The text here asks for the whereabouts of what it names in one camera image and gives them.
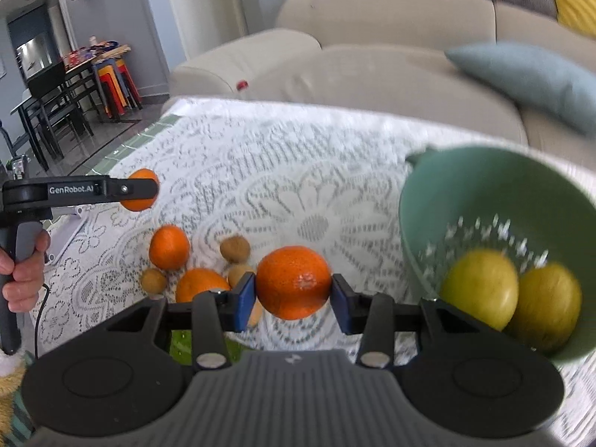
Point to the black dining chair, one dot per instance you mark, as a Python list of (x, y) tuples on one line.
[(57, 103)]

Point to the orange mandarin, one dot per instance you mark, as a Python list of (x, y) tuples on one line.
[(197, 281), (293, 282), (169, 248), (140, 193)]

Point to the brown kiwi top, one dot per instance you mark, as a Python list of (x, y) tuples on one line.
[(235, 249)]

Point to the yellow-green apple left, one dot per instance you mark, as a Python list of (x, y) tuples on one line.
[(484, 284)]

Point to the yellow-green apple right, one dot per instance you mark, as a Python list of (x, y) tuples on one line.
[(548, 308)]

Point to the black dining table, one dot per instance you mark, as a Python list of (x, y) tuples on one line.
[(83, 82)]

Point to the left hand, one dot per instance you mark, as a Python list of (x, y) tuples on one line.
[(22, 292)]

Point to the green colander bowl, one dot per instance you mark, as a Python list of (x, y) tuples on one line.
[(455, 200)]

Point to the brown kiwi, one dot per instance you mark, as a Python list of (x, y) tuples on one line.
[(153, 282), (236, 272), (235, 249), (256, 314)]

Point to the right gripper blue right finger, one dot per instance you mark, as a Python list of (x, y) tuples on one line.
[(372, 317)]

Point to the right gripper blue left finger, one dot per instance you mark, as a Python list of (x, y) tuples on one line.
[(215, 312)]

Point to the green cucumber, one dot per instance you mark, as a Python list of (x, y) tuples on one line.
[(185, 349)]

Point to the beige sofa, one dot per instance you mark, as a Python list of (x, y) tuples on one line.
[(388, 56)]

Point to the white lace tablecloth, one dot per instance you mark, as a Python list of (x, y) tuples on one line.
[(277, 174)]

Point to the yellow-green apple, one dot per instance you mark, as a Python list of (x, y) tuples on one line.
[(484, 284), (548, 308)]

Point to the light blue pillow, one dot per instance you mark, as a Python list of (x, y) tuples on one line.
[(534, 77)]

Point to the stacked coloured stools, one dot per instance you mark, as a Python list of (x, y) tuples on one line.
[(118, 91)]

